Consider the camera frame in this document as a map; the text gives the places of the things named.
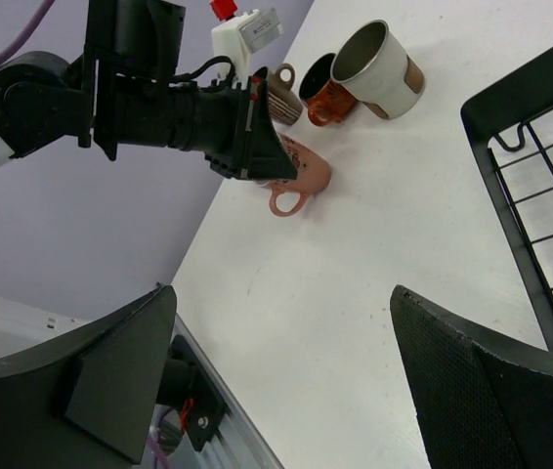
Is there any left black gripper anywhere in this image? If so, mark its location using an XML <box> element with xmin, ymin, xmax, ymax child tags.
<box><xmin>205</xmin><ymin>75</ymin><xmax>298</xmax><ymax>181</ymax></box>

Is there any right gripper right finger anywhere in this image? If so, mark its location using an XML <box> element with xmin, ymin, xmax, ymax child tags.
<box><xmin>390</xmin><ymin>285</ymin><xmax>553</xmax><ymax>468</ymax></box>

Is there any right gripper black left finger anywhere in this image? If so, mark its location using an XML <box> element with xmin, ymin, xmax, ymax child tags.
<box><xmin>0</xmin><ymin>286</ymin><xmax>177</xmax><ymax>464</ymax></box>

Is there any salmon pink mug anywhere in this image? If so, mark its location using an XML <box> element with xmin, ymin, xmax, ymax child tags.
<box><xmin>254</xmin><ymin>132</ymin><xmax>332</xmax><ymax>218</ymax></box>

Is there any orange ceramic mug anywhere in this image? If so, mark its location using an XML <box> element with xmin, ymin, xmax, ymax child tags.
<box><xmin>299</xmin><ymin>53</ymin><xmax>359</xmax><ymax>127</ymax></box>

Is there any white brown ceramic cup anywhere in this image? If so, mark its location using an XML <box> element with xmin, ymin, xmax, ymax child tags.
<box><xmin>330</xmin><ymin>20</ymin><xmax>425</xmax><ymax>120</ymax></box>

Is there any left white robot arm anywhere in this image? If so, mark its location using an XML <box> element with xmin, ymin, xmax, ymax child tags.
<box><xmin>0</xmin><ymin>1</ymin><xmax>299</xmax><ymax>181</ymax></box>

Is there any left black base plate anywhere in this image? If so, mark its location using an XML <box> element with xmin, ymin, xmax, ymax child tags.
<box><xmin>155</xmin><ymin>334</ymin><xmax>228</xmax><ymax>452</ymax></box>

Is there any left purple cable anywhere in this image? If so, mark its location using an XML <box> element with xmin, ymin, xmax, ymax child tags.
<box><xmin>0</xmin><ymin>0</ymin><xmax>56</xmax><ymax>84</ymax></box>

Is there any black wire dish rack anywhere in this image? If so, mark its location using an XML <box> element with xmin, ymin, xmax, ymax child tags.
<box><xmin>461</xmin><ymin>47</ymin><xmax>553</xmax><ymax>352</ymax></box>

